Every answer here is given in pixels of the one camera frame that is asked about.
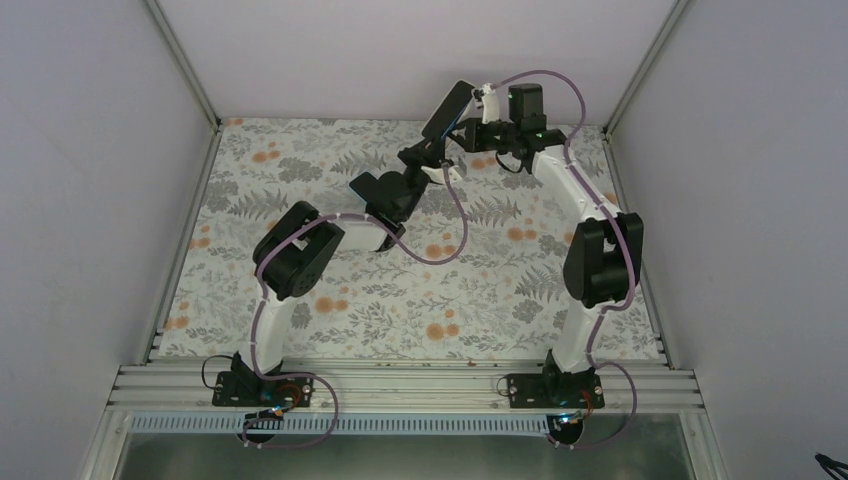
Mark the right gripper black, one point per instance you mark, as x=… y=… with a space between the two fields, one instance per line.
x=474 y=143

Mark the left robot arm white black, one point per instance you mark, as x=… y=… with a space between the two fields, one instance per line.
x=292 y=257

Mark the aluminium frame post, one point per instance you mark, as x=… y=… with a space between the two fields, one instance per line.
x=183 y=63
x=656 y=47

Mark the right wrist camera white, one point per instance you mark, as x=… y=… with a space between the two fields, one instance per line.
x=485 y=98

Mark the dark blue phone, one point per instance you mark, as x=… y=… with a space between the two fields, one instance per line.
x=447 y=109

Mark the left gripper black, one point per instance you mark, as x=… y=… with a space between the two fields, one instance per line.
x=417 y=155

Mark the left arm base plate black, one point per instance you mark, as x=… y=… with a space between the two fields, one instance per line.
x=229 y=391

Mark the slotted cable duct grey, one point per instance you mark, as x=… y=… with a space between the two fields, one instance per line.
x=347 y=424

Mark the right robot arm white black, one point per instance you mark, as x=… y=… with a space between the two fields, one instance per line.
x=602 y=265

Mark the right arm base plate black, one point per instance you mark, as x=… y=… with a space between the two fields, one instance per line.
x=579 y=390

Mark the aluminium mounting rail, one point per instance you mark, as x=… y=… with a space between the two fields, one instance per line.
x=423 y=386

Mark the right aluminium frame post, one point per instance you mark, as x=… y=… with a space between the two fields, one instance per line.
x=656 y=47

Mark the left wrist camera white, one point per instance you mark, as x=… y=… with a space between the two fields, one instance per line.
x=442 y=175

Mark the left aluminium frame post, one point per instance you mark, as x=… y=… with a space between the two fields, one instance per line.
x=183 y=63

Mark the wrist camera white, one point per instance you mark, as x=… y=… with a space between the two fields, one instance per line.
x=485 y=98
x=442 y=175

